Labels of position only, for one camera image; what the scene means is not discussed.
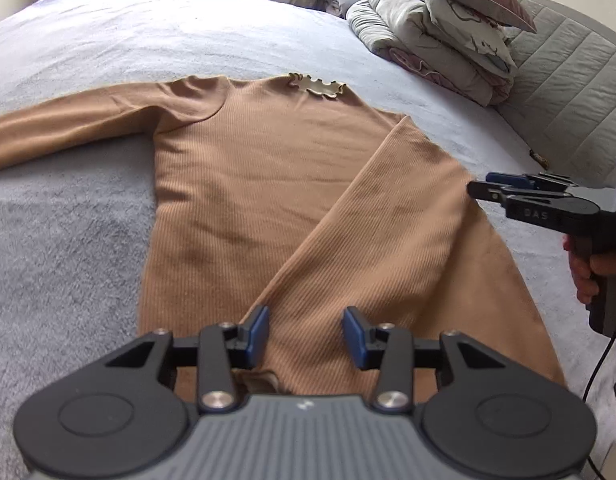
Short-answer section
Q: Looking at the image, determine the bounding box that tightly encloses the grey fleece bed blanket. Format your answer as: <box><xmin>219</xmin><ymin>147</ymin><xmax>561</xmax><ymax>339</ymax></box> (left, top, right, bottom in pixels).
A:
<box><xmin>0</xmin><ymin>0</ymin><xmax>616</xmax><ymax>479</ymax></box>

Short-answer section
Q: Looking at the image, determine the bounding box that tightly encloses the brown long-sleeve sweater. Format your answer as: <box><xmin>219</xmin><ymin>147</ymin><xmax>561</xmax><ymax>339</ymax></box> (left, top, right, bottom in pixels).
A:
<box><xmin>0</xmin><ymin>75</ymin><xmax>564</xmax><ymax>396</ymax></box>

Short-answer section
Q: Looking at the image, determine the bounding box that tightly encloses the grey quilted headboard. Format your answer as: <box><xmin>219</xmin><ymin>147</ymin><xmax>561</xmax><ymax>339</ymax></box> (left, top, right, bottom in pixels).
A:
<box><xmin>497</xmin><ymin>0</ymin><xmax>616</xmax><ymax>188</ymax></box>

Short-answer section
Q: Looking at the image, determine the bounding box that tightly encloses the right hand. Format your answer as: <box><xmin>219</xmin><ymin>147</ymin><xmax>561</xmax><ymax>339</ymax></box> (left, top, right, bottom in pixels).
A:
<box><xmin>563</xmin><ymin>236</ymin><xmax>616</xmax><ymax>304</ymax></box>

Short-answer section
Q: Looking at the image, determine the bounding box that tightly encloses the folded floral quilt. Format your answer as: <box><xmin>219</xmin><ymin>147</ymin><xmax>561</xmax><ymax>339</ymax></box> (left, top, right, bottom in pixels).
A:
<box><xmin>346</xmin><ymin>0</ymin><xmax>517</xmax><ymax>106</ymax></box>

